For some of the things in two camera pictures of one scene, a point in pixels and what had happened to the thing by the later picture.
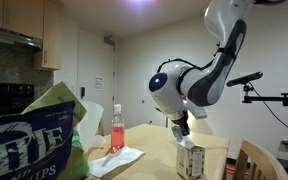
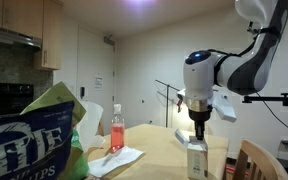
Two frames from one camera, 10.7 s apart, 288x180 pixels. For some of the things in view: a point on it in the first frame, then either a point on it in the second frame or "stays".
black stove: [7, 98] stays
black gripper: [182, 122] to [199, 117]
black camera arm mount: [247, 88] stays
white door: [96, 72] stays
